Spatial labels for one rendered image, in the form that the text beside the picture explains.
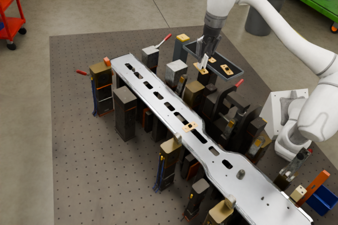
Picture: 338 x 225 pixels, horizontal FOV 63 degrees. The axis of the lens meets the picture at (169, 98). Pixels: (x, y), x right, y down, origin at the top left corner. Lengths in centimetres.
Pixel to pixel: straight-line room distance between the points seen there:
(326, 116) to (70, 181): 123
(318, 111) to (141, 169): 95
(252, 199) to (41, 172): 174
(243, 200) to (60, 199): 88
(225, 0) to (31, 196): 196
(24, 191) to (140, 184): 115
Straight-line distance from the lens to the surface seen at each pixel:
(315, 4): 542
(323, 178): 124
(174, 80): 159
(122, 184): 155
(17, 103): 309
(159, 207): 149
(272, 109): 186
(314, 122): 110
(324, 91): 114
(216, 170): 129
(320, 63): 116
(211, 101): 145
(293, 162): 128
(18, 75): 343
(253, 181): 132
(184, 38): 174
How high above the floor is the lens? 206
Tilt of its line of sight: 44 degrees down
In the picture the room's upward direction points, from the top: 8 degrees clockwise
